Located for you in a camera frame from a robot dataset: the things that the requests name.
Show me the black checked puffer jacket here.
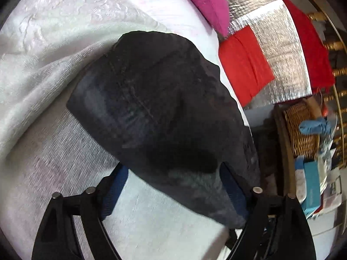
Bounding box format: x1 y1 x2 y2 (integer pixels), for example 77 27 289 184
66 31 260 229

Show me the blue box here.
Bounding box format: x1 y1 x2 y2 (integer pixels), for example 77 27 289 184
301 161 321 218

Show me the wicker basket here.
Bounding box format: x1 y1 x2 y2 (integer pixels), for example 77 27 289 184
282 101 322 159

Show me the blue crumpled cloth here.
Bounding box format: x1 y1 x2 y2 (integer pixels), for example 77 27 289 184
299 117 332 135

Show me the red pillow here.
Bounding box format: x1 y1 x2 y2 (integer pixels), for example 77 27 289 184
219 26 275 107

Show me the white embossed bed blanket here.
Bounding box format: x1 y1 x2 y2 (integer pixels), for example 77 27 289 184
0 0 250 260

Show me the silver foil headboard cover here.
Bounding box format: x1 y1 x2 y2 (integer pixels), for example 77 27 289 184
227 0 312 109

